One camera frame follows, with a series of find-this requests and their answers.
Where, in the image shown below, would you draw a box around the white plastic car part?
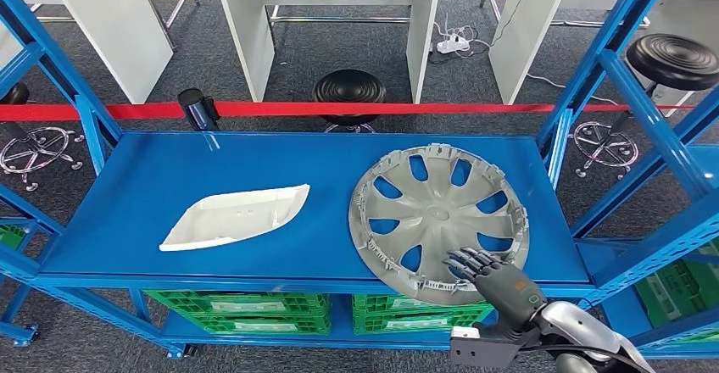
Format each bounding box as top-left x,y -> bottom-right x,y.
159,183 -> 311,253

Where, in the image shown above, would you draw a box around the white power cables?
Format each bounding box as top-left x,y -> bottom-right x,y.
429,14 -> 478,57

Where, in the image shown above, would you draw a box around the white power strip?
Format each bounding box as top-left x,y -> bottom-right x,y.
436,34 -> 471,55

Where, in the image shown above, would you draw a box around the black stanchion post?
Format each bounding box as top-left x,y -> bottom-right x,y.
177,87 -> 221,131

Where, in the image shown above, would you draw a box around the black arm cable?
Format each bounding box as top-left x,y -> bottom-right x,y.
527,343 -> 647,373

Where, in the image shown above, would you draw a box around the red barrier belt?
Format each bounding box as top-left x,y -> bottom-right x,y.
0,100 -> 698,123

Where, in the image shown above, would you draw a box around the grey plastic wheel hubcap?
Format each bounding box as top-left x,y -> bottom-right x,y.
348,143 -> 530,307

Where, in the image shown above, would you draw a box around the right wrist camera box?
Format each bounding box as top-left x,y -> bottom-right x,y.
449,326 -> 535,370

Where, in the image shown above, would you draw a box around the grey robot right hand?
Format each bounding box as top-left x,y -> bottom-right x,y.
442,248 -> 549,339

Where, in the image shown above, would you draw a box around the green plastic crate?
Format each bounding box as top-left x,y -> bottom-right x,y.
142,290 -> 332,337
634,258 -> 719,343
0,224 -> 26,251
352,294 -> 495,337

